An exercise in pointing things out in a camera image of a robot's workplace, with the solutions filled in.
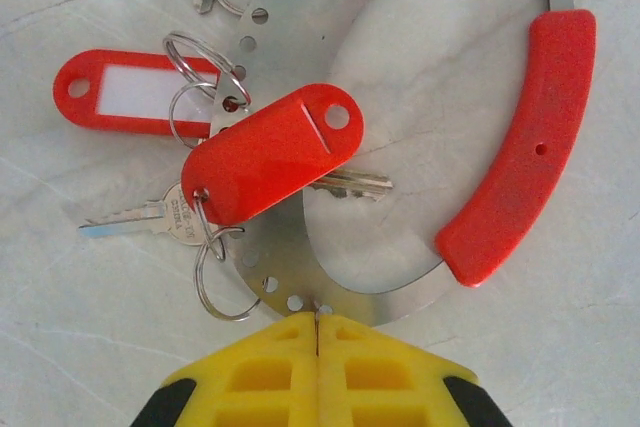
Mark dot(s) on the plain red key tag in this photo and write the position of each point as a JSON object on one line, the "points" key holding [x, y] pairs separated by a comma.
{"points": [[260, 157]]}

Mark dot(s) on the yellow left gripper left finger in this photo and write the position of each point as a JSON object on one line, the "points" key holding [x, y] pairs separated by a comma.
{"points": [[260, 382]]}

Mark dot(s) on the red key tag white label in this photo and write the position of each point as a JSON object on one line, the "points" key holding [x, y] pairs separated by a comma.
{"points": [[125, 122]]}

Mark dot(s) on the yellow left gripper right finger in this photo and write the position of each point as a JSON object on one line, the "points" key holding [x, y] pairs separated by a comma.
{"points": [[380, 382]]}

